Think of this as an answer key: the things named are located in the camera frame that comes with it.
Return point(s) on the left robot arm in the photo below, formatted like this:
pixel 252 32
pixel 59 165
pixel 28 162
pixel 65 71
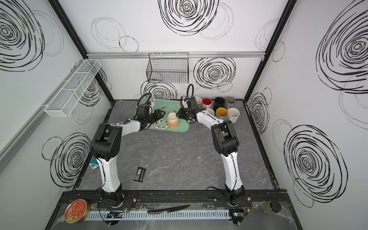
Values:
pixel 106 146

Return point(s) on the teal white cup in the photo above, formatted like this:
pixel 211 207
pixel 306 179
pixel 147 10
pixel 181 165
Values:
pixel 93 163

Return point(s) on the black knife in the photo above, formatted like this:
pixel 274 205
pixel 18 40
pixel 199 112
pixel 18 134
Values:
pixel 167 210

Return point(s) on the white slotted cable duct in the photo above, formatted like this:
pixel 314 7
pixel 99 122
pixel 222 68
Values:
pixel 144 215

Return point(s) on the red round tin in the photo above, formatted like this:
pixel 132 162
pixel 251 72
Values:
pixel 76 211

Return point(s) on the dark lidded jar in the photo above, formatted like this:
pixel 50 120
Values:
pixel 271 207

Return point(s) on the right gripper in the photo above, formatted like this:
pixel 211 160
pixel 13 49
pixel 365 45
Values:
pixel 181 112

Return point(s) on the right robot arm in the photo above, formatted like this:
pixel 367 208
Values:
pixel 225 141

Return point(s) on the blue mug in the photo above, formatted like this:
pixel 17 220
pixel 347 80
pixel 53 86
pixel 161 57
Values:
pixel 222 113

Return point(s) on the cream white mug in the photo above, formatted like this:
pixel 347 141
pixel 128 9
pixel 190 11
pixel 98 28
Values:
pixel 207 103

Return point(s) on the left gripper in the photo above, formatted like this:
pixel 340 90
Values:
pixel 158 115

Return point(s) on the black wire basket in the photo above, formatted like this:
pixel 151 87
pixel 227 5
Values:
pixel 168 66

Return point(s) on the orange cream mug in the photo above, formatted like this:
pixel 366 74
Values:
pixel 173 121

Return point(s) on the speckled cream mug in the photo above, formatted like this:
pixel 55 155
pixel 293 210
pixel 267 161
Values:
pixel 233 114

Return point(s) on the black mug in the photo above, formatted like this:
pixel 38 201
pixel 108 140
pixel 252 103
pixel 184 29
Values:
pixel 218 102

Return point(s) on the white mesh shelf basket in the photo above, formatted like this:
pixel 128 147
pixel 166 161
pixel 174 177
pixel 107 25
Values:
pixel 73 89

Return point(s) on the grey brown mug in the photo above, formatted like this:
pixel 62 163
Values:
pixel 229 102

